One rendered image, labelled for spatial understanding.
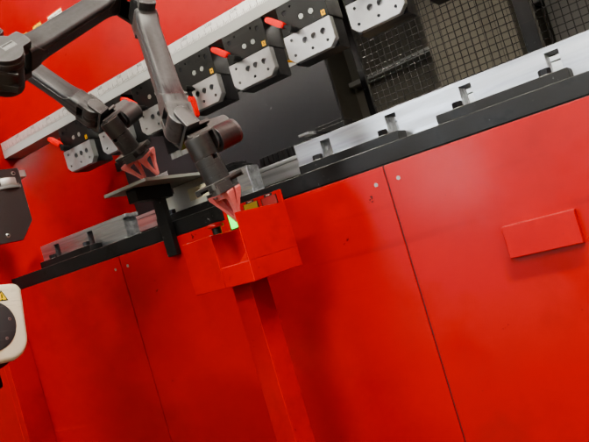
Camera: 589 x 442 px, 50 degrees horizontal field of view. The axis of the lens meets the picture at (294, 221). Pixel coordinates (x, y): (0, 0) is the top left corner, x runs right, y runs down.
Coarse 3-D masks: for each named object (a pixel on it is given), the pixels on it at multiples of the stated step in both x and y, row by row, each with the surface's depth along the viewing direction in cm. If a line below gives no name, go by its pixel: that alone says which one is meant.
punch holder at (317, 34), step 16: (304, 0) 167; (320, 0) 164; (336, 0) 169; (288, 16) 170; (304, 16) 167; (320, 16) 165; (336, 16) 167; (288, 32) 171; (304, 32) 168; (320, 32) 165; (336, 32) 164; (288, 48) 171; (304, 48) 168; (320, 48) 166; (336, 48) 168; (304, 64) 174
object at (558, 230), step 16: (512, 224) 135; (528, 224) 132; (544, 224) 130; (560, 224) 128; (576, 224) 127; (512, 240) 134; (528, 240) 132; (544, 240) 130; (560, 240) 129; (576, 240) 127; (512, 256) 134
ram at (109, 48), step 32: (0, 0) 234; (32, 0) 225; (64, 0) 216; (128, 0) 200; (160, 0) 193; (192, 0) 187; (224, 0) 181; (288, 0) 170; (96, 32) 210; (128, 32) 202; (224, 32) 182; (64, 64) 220; (96, 64) 212; (128, 64) 204; (0, 96) 242; (32, 96) 232; (0, 128) 245
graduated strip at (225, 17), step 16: (256, 0) 175; (224, 16) 181; (192, 32) 188; (208, 32) 185; (176, 48) 192; (144, 64) 200; (112, 80) 209; (96, 96) 214; (64, 112) 224; (32, 128) 234
